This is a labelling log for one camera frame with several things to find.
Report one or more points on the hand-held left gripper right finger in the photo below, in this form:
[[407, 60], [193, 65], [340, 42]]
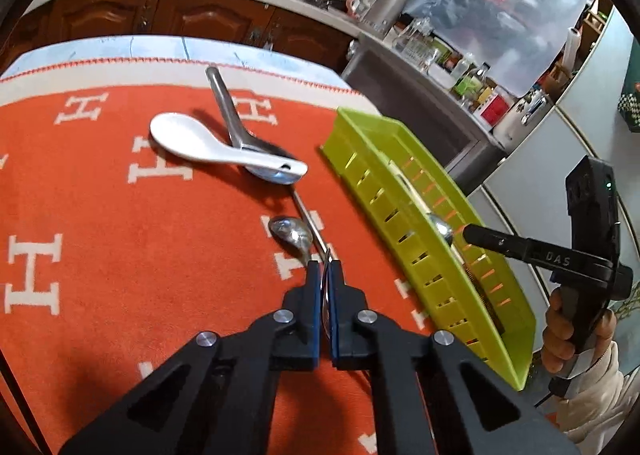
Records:
[[345, 330]]

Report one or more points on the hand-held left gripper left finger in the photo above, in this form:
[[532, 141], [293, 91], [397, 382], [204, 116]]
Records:
[[305, 325]]

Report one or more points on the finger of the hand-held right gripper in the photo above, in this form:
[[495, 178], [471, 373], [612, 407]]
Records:
[[495, 240]]

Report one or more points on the green plastic utensil tray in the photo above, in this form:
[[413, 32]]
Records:
[[380, 195]]

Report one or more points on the person's right forearm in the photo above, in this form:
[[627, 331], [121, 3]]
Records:
[[600, 400]]

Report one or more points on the person's right hand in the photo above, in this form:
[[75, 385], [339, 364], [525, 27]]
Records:
[[555, 335]]

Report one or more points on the white cabinet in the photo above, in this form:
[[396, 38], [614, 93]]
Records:
[[540, 195]]

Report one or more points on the white thermos jug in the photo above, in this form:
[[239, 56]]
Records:
[[515, 127]]

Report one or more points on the white container with red label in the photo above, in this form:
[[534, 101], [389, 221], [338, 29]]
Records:
[[497, 107]]

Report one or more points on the bottle with green label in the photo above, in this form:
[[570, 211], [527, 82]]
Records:
[[470, 82]]

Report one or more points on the white plastic wrap roll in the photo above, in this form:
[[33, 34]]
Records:
[[573, 52]]

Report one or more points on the stainless steel countertop oven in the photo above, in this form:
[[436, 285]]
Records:
[[400, 85]]

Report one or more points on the clear glass jar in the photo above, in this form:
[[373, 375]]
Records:
[[417, 45]]

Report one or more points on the white ceramic soup spoon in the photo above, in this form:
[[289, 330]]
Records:
[[185, 135]]

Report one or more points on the large steel serving spoon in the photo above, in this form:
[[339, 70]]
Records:
[[225, 105]]

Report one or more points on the orange printed blanket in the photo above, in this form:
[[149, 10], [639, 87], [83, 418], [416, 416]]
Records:
[[100, 185]]

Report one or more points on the stainless steel electric kettle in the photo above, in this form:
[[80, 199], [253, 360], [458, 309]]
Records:
[[385, 5]]

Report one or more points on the light blue tablecloth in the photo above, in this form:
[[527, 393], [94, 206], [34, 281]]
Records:
[[150, 47]]

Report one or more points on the brown wooden kitchen cabinets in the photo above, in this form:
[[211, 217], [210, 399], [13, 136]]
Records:
[[210, 20]]

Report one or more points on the translucent plastic wall cover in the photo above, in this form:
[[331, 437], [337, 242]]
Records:
[[500, 0]]

